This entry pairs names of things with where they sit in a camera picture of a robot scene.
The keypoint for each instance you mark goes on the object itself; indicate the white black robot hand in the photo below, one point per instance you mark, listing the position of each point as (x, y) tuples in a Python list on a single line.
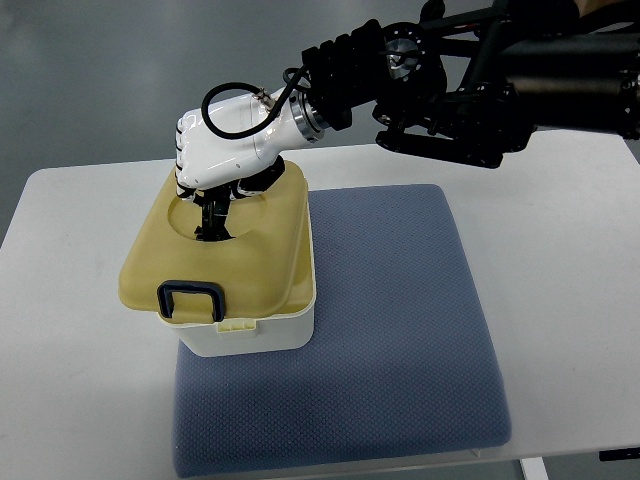
[(205, 160)]

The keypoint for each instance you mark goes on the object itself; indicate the yellow storage box lid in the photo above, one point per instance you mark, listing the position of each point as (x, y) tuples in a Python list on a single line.
[(265, 268)]

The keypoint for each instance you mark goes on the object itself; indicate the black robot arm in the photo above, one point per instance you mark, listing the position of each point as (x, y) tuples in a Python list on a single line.
[(472, 87)]

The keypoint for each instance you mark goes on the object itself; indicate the white storage box base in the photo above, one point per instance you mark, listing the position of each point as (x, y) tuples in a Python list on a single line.
[(290, 328)]

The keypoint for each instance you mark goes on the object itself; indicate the blue grey cushion mat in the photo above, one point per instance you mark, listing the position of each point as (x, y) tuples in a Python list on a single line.
[(400, 363)]

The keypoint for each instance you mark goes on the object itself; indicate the black table bracket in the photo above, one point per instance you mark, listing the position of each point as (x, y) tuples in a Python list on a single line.
[(619, 454)]

